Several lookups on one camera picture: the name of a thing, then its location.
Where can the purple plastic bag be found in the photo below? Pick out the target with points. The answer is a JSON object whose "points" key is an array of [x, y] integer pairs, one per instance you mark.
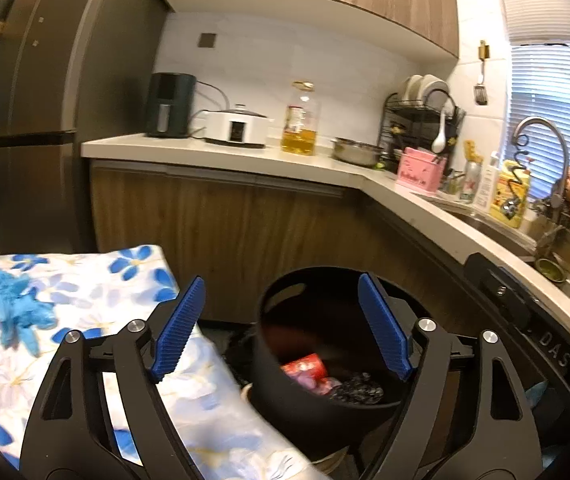
{"points": [[323, 386]]}

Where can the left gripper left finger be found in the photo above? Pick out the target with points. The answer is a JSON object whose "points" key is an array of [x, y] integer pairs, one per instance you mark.
{"points": [[69, 433]]}

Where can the white bottle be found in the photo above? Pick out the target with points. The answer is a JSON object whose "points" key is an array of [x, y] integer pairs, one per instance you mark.
{"points": [[487, 183]]}

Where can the dark grey refrigerator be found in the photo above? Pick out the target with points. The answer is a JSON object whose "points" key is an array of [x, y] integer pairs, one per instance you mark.
{"points": [[71, 72]]}

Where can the steel sink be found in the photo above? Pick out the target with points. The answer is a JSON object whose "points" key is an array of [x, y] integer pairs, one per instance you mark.
{"points": [[518, 243]]}

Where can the white rice cooker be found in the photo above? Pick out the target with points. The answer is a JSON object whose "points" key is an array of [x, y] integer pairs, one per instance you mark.
{"points": [[237, 127]]}

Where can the steel bowl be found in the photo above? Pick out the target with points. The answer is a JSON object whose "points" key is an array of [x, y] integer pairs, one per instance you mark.
{"points": [[356, 153]]}

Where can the black air fryer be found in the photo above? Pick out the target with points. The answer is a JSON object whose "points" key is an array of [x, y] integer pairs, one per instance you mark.
{"points": [[169, 105]]}

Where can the window blinds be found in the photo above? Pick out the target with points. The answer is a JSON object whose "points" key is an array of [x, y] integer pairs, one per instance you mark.
{"points": [[555, 70]]}

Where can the yellow detergent bottle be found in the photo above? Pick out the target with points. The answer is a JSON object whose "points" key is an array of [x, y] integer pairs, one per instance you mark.
{"points": [[508, 203]]}

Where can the blue plastic bag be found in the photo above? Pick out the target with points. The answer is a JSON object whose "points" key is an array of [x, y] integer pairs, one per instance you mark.
{"points": [[21, 313]]}

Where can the lower wooden cabinets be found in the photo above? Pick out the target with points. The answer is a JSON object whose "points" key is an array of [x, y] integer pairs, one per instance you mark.
{"points": [[242, 231]]}

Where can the pink utensil holder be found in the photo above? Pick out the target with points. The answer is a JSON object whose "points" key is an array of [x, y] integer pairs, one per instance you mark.
{"points": [[421, 170]]}

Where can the black trash bin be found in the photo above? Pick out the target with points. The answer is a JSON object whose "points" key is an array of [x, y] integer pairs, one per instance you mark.
{"points": [[316, 310]]}

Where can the beverage can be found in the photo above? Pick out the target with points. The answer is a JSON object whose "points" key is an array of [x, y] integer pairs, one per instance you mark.
{"points": [[473, 172]]}

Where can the black plastic bag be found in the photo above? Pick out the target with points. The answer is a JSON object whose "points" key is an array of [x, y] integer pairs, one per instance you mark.
{"points": [[359, 389]]}

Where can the white spoon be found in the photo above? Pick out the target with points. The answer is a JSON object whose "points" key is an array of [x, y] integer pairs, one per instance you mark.
{"points": [[440, 141]]}

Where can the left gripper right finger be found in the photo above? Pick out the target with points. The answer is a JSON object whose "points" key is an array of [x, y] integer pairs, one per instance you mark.
{"points": [[503, 444]]}

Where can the black dish rack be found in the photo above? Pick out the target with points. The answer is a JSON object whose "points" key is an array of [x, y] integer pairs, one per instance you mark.
{"points": [[411, 119]]}

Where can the cooking oil bottle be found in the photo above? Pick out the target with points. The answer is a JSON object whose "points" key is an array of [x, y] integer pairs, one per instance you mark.
{"points": [[301, 118]]}

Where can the hanging spatula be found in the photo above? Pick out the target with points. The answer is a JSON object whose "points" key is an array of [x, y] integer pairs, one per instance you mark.
{"points": [[480, 91]]}

